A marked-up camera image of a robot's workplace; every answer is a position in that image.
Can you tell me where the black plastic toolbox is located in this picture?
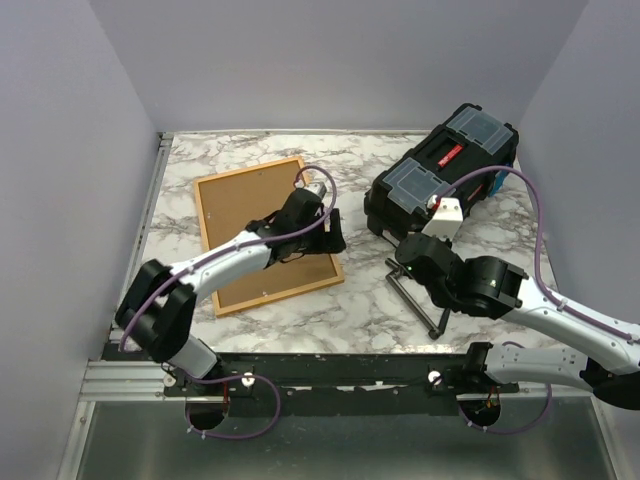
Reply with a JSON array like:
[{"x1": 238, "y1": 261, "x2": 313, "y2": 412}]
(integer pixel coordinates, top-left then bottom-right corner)
[{"x1": 364, "y1": 103, "x2": 519, "y2": 240}]

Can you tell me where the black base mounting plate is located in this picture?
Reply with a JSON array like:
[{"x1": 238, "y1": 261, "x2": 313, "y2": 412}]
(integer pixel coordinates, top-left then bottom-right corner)
[{"x1": 164, "y1": 343, "x2": 500, "y2": 417}]

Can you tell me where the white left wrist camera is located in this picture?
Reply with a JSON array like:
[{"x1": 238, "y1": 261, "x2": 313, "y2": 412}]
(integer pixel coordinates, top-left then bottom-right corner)
[{"x1": 300, "y1": 182, "x2": 327, "y2": 200}]

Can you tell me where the orange wooden picture frame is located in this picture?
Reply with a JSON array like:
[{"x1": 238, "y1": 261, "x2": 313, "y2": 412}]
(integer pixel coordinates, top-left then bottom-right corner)
[{"x1": 193, "y1": 155, "x2": 346, "y2": 318}]

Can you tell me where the aluminium extrusion rail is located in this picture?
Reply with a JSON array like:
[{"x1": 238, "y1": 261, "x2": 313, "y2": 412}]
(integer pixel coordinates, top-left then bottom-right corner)
[{"x1": 80, "y1": 361, "x2": 165, "y2": 402}]

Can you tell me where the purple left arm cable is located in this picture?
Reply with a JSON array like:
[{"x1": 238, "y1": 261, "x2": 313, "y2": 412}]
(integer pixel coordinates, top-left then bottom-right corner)
[{"x1": 118, "y1": 166, "x2": 337, "y2": 441}]

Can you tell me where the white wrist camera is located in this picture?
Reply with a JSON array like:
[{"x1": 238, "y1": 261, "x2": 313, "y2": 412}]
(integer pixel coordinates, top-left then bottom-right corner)
[
  {"x1": 300, "y1": 182, "x2": 327, "y2": 200},
  {"x1": 421, "y1": 195, "x2": 464, "y2": 241}
]

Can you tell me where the grey metal clamp tool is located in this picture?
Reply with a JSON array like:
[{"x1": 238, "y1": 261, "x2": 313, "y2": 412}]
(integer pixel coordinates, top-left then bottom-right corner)
[{"x1": 385, "y1": 258, "x2": 451, "y2": 340}]

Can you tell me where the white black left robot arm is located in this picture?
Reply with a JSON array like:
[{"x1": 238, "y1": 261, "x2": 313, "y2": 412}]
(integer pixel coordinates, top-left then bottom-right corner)
[{"x1": 115, "y1": 182, "x2": 346, "y2": 395}]

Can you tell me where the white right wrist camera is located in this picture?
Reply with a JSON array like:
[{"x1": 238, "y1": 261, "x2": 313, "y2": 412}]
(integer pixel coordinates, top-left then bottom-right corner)
[{"x1": 421, "y1": 195, "x2": 464, "y2": 241}]

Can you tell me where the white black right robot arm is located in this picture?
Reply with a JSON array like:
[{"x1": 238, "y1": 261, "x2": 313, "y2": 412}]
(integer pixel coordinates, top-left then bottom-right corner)
[{"x1": 395, "y1": 234, "x2": 639, "y2": 410}]

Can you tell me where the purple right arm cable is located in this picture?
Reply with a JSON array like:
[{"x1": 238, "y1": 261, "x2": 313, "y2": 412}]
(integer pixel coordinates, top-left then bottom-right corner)
[{"x1": 427, "y1": 166, "x2": 640, "y2": 435}]

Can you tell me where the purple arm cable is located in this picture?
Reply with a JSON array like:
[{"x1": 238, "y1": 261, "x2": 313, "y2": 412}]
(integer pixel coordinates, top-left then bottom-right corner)
[
  {"x1": 427, "y1": 166, "x2": 640, "y2": 435},
  {"x1": 118, "y1": 166, "x2": 337, "y2": 441}
]

